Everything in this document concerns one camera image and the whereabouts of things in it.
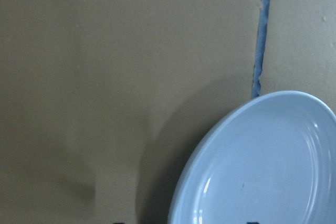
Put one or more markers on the blue round plate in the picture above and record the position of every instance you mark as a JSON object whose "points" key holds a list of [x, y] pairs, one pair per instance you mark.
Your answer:
{"points": [[270, 161]]}

